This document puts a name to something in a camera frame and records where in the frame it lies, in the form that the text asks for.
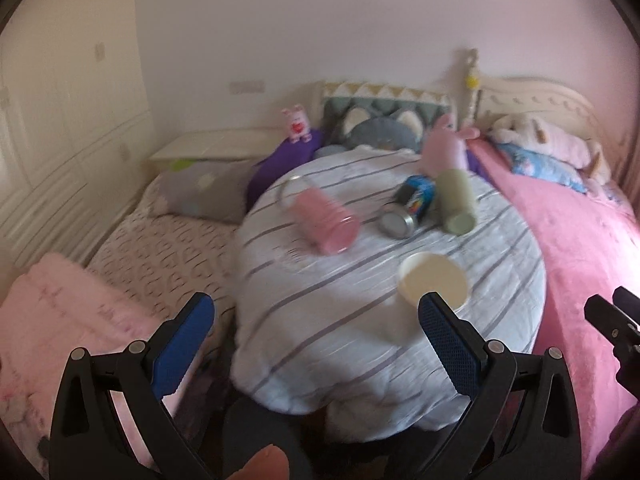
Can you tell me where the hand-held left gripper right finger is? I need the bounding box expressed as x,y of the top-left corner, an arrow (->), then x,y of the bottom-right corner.
417,291 -> 584,480

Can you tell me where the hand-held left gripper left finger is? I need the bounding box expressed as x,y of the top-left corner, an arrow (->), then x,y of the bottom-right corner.
49,292 -> 216,480

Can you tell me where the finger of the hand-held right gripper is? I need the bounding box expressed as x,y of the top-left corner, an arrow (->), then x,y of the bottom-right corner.
612,286 -> 640,317
583,293 -> 640,386

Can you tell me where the cream round bowl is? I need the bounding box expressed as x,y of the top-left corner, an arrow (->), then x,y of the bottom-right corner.
396,252 -> 470,311

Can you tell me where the green tumbler cup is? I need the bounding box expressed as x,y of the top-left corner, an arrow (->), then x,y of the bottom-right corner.
436,169 -> 477,236

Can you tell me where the pink ribbed cup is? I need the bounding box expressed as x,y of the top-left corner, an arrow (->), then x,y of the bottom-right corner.
278,175 -> 361,256

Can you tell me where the pink fleece blanket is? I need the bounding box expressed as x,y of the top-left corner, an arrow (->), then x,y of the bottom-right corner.
466,137 -> 640,480

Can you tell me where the patterned bed sheet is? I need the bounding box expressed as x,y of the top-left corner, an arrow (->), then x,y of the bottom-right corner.
86,180 -> 241,321

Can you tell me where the striped white tablecloth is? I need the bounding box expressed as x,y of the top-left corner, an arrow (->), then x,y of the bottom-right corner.
231,146 -> 547,433

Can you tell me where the light pink blanket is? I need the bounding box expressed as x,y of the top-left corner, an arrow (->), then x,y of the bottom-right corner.
0,251 -> 211,471

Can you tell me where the person's leg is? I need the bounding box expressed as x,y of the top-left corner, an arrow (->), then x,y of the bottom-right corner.
220,399 -> 323,480

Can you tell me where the blue drink can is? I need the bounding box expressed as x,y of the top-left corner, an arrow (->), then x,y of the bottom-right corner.
378,174 -> 437,239

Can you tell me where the grey dotted pillow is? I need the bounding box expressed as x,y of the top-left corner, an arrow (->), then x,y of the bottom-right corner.
149,160 -> 261,225

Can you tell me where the blue floral pillow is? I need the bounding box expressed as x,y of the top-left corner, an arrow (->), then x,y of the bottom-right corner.
495,143 -> 590,195

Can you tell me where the white plush dog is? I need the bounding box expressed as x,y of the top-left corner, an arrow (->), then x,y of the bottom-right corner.
486,112 -> 612,181

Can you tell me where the pink plush rabbit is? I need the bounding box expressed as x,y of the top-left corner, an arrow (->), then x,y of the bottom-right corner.
419,114 -> 482,177

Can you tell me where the white nightstand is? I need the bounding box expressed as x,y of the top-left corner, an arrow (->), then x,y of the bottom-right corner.
150,129 -> 286,165

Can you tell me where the purple cloth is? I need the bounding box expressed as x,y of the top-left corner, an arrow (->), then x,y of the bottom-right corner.
246,129 -> 326,211

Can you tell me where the cream headboard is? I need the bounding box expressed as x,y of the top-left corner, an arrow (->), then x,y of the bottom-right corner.
477,77 -> 618,161

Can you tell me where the grey cat pillow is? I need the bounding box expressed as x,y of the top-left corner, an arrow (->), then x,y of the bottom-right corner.
327,109 -> 423,155

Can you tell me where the small pink plush toy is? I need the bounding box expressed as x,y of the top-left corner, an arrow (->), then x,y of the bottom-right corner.
281,104 -> 312,144

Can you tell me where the cream wardrobe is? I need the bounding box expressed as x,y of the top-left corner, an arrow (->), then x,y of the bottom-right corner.
0,0 -> 156,281

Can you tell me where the green triangle-trim cushion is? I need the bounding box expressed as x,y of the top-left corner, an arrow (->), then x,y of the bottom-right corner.
319,81 -> 457,147

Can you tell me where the hanging toy ornament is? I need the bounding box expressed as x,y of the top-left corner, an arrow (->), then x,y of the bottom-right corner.
462,49 -> 481,128

